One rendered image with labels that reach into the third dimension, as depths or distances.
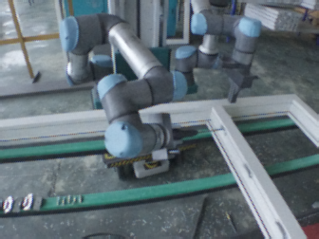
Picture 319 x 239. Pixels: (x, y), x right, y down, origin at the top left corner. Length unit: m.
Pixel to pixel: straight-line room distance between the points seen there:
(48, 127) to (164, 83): 0.49
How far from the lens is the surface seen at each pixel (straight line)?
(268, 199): 0.64
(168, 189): 0.66
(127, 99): 0.49
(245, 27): 0.77
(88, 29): 0.79
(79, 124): 0.82
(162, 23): 1.38
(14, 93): 3.07
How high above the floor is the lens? 1.42
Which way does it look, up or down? 39 degrees down
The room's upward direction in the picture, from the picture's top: 3 degrees clockwise
